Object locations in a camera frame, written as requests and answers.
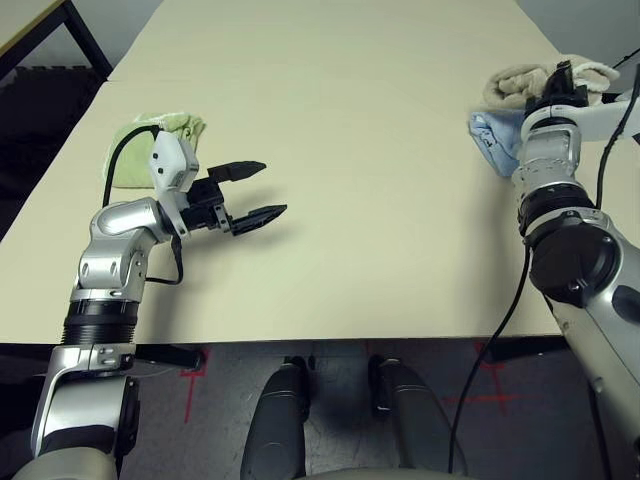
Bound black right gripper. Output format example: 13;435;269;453
524;59;590;114

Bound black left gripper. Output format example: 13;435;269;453
179;159;289;237

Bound beige towel with white trim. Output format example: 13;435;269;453
481;51;622;113

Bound light blue folded towel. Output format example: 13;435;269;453
467;110;526;179

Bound green folded towel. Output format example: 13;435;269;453
101;111;208;192

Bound black table foot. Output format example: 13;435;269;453
134;343;207;372

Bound black foam floor mat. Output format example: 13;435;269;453
0;64;107;241

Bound dark grey robot left leg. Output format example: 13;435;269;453
239;354;312;480

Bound light grey robot torso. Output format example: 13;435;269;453
299;466;466;480

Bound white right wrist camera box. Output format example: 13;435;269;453
573;93;640;147

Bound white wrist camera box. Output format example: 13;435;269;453
148;130;202;236
573;93;640;147

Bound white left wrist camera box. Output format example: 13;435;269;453
148;130;202;236

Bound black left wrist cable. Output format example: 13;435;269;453
101;124;184;287

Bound side table with black frame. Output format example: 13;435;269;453
0;0;114;81

